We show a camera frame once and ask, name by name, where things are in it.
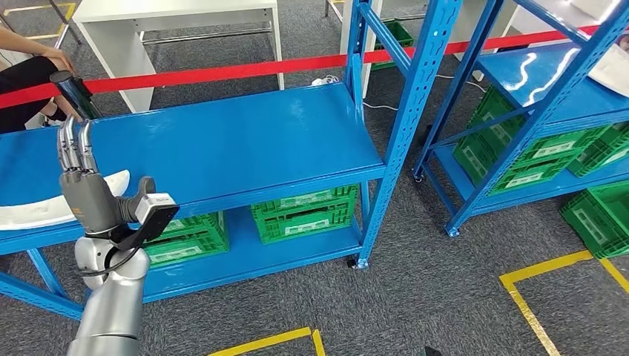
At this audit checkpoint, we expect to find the black stanchion post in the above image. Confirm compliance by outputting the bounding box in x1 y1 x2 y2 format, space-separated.
50 70 103 120

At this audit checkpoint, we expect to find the person's hand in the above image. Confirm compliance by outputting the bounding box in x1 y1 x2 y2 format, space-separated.
42 46 77 76

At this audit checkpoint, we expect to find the white power cable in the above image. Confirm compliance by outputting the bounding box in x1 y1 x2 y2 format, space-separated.
362 73 487 111

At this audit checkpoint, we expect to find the person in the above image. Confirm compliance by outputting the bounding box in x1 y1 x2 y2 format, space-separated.
0 27 82 134

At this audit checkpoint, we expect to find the blue steel shelf rack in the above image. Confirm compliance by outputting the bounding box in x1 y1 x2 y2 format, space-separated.
0 0 463 321
412 0 629 238

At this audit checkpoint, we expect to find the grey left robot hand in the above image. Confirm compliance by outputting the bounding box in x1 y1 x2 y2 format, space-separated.
56 115 158 237

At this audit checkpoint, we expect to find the white flat part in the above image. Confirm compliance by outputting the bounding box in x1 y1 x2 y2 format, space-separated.
587 43 629 99

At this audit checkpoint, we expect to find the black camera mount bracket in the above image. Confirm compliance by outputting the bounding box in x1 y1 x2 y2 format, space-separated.
104 216 165 252

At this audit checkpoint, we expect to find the steel crossbar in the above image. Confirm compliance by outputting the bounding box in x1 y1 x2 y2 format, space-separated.
141 22 274 46

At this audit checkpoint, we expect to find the metal chair frame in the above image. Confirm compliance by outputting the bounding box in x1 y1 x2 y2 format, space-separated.
49 0 83 49

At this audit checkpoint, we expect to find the white table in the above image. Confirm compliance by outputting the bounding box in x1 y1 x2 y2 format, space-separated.
339 0 605 99
72 0 285 114

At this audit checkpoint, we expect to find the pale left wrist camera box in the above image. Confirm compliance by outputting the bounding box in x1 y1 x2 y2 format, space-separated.
134 192 180 242

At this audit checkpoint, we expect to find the white curved panel part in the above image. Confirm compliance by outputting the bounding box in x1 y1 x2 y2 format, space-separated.
0 169 131 232

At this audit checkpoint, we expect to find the red barrier belt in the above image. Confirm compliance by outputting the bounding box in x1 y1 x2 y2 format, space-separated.
0 24 603 110

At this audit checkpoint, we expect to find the green plastic crate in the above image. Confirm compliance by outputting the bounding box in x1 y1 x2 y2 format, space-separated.
250 185 360 245
560 180 629 260
371 19 415 72
142 211 231 268
452 85 613 197
567 122 629 179

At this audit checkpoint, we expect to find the yellow floor tape square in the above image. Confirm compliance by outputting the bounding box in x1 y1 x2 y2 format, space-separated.
206 326 326 356

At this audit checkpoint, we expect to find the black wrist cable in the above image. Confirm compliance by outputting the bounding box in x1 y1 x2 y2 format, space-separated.
77 244 145 277

